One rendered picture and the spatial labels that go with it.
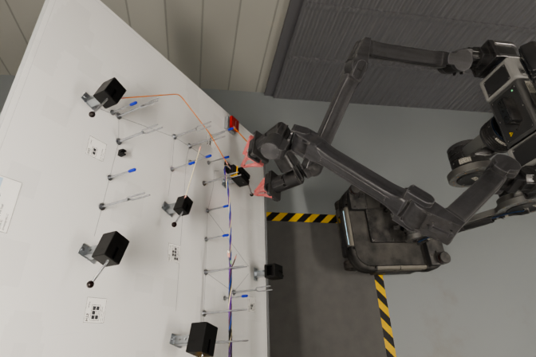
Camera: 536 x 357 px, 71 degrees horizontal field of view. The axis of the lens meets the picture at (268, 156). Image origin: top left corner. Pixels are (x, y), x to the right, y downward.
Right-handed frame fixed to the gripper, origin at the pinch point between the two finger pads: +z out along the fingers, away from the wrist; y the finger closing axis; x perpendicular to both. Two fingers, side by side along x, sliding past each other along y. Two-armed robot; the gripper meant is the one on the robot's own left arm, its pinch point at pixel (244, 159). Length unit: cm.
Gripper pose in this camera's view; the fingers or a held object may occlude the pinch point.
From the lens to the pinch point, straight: 124.5
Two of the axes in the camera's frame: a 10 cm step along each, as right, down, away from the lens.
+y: -0.8, 7.4, -6.6
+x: 7.5, 4.8, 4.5
